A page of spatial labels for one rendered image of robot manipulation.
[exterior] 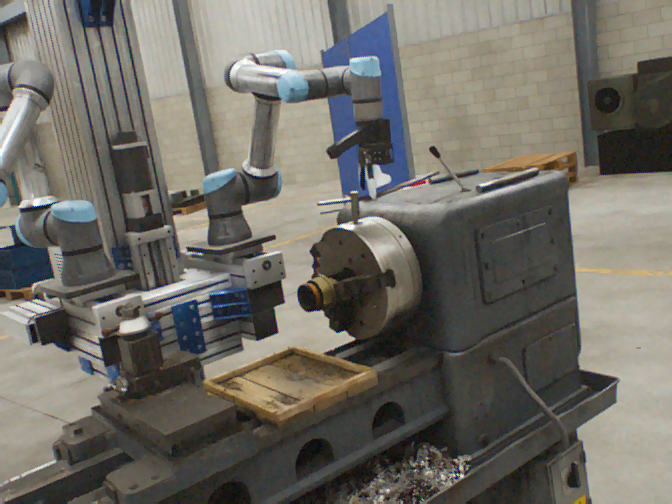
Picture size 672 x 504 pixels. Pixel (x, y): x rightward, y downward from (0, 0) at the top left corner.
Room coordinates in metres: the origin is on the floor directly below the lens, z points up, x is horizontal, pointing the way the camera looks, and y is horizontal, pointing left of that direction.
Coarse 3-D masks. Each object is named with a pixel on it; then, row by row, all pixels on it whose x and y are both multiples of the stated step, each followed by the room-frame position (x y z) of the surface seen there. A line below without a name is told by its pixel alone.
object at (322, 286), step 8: (312, 280) 1.81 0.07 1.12; (320, 280) 1.81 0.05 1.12; (328, 280) 1.81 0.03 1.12; (304, 288) 1.79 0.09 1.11; (312, 288) 1.78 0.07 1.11; (320, 288) 1.78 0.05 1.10; (328, 288) 1.79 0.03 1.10; (304, 296) 1.83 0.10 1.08; (312, 296) 1.77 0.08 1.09; (320, 296) 1.78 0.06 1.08; (328, 296) 1.79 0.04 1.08; (304, 304) 1.81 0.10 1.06; (312, 304) 1.77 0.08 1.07; (320, 304) 1.78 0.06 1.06; (328, 304) 1.79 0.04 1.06
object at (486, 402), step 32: (544, 320) 2.03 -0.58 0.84; (576, 320) 2.15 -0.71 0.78; (448, 352) 1.83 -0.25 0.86; (480, 352) 1.86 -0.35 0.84; (512, 352) 1.95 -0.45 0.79; (544, 352) 2.02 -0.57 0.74; (576, 352) 2.11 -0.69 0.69; (448, 384) 1.83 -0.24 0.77; (480, 384) 1.86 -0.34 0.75; (512, 384) 1.94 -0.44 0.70; (544, 384) 2.01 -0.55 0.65; (576, 384) 2.12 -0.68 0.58; (448, 416) 1.84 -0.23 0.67; (480, 416) 1.84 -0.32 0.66; (512, 416) 1.93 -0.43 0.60; (544, 416) 2.00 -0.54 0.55; (448, 448) 1.86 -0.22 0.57; (480, 448) 1.84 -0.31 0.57; (512, 480) 1.95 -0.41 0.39
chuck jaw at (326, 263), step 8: (320, 240) 1.96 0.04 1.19; (312, 248) 1.92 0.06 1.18; (320, 248) 1.91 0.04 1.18; (328, 248) 1.92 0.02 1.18; (312, 256) 1.93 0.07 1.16; (320, 256) 1.90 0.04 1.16; (328, 256) 1.90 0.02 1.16; (312, 264) 1.90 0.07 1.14; (320, 264) 1.87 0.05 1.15; (328, 264) 1.88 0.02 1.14; (336, 264) 1.89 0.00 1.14; (320, 272) 1.85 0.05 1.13; (328, 272) 1.86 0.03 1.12; (336, 272) 1.87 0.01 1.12; (344, 272) 1.90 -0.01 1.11
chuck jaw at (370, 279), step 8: (384, 272) 1.77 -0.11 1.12; (344, 280) 1.81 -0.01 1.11; (352, 280) 1.78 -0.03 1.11; (360, 280) 1.77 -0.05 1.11; (368, 280) 1.75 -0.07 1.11; (376, 280) 1.77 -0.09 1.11; (384, 280) 1.76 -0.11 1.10; (392, 280) 1.78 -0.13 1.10; (336, 288) 1.79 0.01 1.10; (344, 288) 1.80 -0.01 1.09; (352, 288) 1.77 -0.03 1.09; (360, 288) 1.78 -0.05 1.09; (368, 288) 1.75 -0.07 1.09; (376, 288) 1.76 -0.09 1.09; (336, 296) 1.79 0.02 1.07
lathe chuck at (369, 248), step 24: (336, 240) 1.90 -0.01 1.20; (360, 240) 1.82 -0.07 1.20; (384, 240) 1.82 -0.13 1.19; (360, 264) 1.83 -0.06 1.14; (384, 264) 1.77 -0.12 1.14; (408, 264) 1.81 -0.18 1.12; (384, 288) 1.76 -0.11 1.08; (408, 288) 1.80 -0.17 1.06; (360, 312) 1.85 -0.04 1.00; (384, 312) 1.77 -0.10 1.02; (408, 312) 1.83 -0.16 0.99; (360, 336) 1.87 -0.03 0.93
